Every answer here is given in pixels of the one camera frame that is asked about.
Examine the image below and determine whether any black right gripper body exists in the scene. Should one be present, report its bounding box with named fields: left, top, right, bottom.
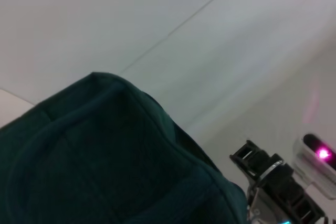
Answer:
left=246, top=161, right=328, bottom=224

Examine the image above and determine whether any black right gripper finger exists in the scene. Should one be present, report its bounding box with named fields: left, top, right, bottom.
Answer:
left=229, top=139, right=274, bottom=182

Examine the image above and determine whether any dark teal insulated lunch bag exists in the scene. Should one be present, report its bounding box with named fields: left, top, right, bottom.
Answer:
left=0, top=71, right=249, bottom=224

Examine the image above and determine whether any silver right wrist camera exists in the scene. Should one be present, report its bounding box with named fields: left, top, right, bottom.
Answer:
left=291, top=133, right=336, bottom=200

